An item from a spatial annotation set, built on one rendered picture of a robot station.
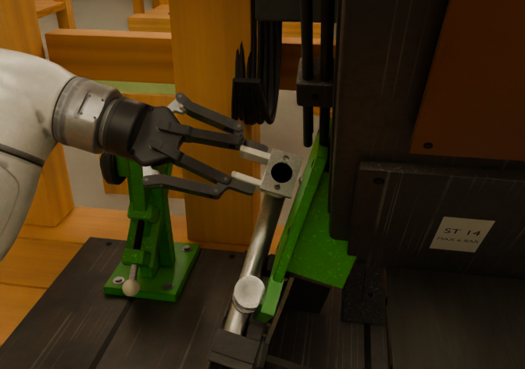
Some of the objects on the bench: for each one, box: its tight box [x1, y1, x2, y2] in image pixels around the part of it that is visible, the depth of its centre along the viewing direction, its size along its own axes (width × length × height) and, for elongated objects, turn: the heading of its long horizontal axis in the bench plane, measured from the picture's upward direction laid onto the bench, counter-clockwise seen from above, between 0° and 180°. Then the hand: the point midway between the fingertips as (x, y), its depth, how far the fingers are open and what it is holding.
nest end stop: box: [207, 351, 253, 369], centre depth 69 cm, size 4×7×6 cm, turn 81°
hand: (262, 172), depth 66 cm, fingers closed on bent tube, 3 cm apart
